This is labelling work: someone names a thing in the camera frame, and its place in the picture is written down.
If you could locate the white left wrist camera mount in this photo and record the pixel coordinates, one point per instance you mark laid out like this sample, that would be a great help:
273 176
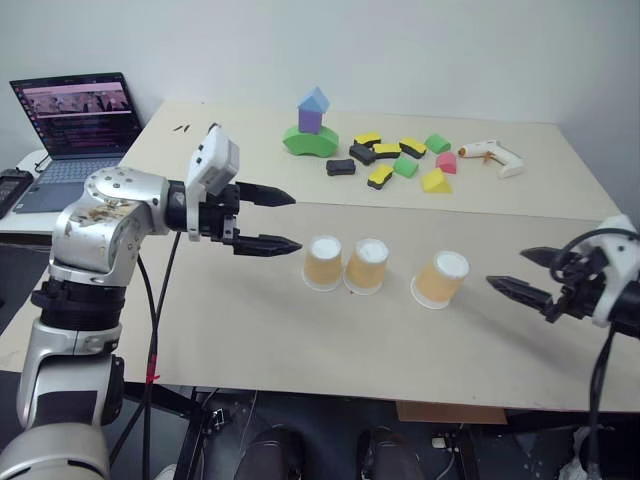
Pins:
212 160

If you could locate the yellow and black sponge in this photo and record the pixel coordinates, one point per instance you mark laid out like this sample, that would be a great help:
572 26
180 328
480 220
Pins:
380 176
387 149
367 138
413 147

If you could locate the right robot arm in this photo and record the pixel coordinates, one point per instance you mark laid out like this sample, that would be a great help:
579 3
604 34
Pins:
627 306

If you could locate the pink foam block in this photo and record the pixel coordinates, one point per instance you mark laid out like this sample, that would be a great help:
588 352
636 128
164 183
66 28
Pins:
447 164

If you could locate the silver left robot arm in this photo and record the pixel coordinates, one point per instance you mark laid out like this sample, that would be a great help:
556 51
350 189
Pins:
100 225

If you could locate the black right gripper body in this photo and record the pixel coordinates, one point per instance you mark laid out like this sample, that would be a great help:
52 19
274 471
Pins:
582 295

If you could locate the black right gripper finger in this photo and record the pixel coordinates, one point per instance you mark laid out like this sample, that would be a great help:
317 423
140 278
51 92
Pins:
520 291
542 256

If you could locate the yellow foam wedge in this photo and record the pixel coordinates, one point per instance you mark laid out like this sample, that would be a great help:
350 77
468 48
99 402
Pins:
436 182

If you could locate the black sponge eraser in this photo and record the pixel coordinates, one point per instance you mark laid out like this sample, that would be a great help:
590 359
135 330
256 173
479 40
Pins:
362 155
341 167

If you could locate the brown cardboard piece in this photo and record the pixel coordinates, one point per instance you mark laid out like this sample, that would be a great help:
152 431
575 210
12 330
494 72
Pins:
450 412

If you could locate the black handheld device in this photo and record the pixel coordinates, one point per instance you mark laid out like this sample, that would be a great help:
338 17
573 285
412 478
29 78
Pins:
12 192

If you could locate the purple foam cube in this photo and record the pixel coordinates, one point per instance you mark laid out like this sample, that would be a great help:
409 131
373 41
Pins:
310 121

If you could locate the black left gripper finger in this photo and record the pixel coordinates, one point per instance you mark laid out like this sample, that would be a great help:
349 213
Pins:
265 195
265 245

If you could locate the white glue gun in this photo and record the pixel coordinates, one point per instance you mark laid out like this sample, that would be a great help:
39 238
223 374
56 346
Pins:
492 152

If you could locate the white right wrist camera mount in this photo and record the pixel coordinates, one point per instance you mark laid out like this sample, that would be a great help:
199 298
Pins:
617 260

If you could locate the open grey laptop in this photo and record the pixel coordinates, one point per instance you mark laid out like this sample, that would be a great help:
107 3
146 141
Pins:
75 125

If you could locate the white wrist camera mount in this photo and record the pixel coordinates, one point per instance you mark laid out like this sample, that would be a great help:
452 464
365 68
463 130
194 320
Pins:
212 160
617 260

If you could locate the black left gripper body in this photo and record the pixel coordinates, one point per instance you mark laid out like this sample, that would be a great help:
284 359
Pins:
220 215

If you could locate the orange paper cup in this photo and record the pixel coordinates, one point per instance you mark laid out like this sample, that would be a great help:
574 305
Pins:
322 265
366 270
440 282

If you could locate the dark rounded shape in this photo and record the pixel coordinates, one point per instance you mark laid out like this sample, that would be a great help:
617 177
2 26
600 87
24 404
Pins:
390 452
272 452

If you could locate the green foam arch block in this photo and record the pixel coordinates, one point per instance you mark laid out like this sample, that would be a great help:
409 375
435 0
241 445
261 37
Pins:
310 142

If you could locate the black metal table frame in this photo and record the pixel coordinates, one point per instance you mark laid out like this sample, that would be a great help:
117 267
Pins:
200 430

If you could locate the blue foam roof block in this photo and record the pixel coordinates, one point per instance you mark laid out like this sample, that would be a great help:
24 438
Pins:
312 100

